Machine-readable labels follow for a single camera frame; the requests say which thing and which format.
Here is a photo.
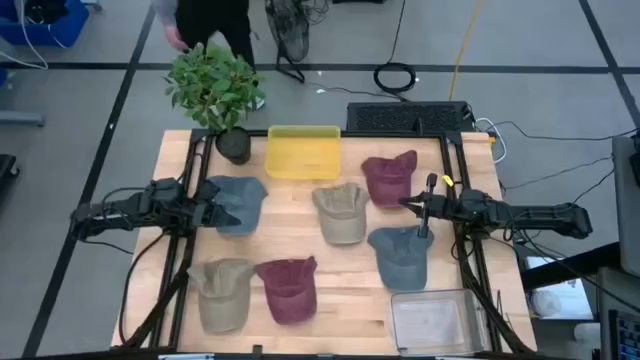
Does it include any maroon baseball cap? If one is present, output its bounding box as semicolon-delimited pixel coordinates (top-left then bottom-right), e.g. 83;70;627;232
253;255;319;326
360;149;419;209

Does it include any white cable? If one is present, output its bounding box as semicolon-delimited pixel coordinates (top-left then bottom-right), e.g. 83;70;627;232
473;116;509;165

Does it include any black floor fan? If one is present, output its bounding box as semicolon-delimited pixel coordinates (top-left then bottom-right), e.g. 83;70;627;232
264;0;311;84

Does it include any blue plastic tote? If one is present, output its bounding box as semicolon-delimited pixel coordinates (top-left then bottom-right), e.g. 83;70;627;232
0;0;91;49

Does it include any clear plastic bin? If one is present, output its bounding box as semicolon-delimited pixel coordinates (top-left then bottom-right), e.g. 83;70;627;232
389;288;489;357

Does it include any blue baseball cap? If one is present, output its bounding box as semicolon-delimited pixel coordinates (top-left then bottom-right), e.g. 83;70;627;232
367;224;435;293
204;174;269;236

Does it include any grey equipment cabinet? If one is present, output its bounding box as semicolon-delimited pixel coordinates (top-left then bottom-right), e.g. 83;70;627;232
611;134;640;279

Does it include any person's hand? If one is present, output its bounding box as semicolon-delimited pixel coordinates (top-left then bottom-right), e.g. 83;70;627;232
163;24;190;54

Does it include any yellow plastic bin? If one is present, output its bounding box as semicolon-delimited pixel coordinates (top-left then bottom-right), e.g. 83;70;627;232
265;124;343;181

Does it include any yellow cable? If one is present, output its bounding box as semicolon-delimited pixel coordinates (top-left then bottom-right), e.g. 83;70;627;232
448;0;485;101

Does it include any person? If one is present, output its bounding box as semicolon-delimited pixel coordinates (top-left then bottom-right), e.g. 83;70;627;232
151;0;267;112

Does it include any green potted plant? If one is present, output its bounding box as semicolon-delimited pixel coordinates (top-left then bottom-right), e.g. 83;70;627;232
162;42;267;166

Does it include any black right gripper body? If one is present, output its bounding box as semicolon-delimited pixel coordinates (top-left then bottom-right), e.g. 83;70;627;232
418;172;467;239

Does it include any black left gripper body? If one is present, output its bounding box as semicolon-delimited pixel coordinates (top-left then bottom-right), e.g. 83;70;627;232
185;179;222;237

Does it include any khaki baseball cap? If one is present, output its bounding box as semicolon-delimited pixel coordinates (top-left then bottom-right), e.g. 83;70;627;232
311;181;371;246
186;257;256;334

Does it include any computer monitor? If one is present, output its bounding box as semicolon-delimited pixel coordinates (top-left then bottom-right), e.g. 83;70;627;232
607;308;640;360

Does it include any black coiled cable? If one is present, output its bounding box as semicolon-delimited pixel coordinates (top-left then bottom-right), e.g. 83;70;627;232
372;0;419;95

